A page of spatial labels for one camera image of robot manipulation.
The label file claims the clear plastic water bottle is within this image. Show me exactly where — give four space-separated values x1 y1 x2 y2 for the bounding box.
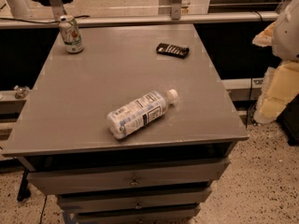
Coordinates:
107 90 178 139

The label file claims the grey drawer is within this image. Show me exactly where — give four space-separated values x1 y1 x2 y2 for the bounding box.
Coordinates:
76 204 200 224
58 187 211 214
28 158 230 195

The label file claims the top grey drawer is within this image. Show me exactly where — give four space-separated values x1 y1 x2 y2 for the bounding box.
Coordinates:
28 158 230 195

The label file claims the white pipe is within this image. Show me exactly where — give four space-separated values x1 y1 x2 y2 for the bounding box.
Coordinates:
5 0 32 19

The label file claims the black rxbar chocolate bar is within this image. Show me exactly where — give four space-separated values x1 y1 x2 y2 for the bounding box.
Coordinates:
156 43 190 59

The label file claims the black cable on rail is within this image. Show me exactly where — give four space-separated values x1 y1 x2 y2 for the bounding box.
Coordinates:
0 14 92 25

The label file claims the grey drawer cabinet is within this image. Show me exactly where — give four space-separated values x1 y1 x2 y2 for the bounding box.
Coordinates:
4 25 247 224

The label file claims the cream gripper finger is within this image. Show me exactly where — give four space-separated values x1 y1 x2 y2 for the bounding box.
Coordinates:
253 61 299 124
252 22 276 47

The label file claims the grey metal rail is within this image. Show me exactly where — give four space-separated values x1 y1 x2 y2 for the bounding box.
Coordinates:
0 11 278 30

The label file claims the green white soda can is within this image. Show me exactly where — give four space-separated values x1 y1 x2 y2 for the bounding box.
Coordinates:
59 15 84 53

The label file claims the small crumpled shiny object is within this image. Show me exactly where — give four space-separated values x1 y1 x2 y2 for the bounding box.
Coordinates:
14 85 30 99

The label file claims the bottom grey drawer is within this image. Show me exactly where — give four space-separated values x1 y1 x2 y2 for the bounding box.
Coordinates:
76 204 200 224

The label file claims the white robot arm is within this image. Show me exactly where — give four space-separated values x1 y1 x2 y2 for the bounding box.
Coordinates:
252 0 299 123

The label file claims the middle grey drawer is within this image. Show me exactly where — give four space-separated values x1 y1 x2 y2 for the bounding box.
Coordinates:
58 187 211 214

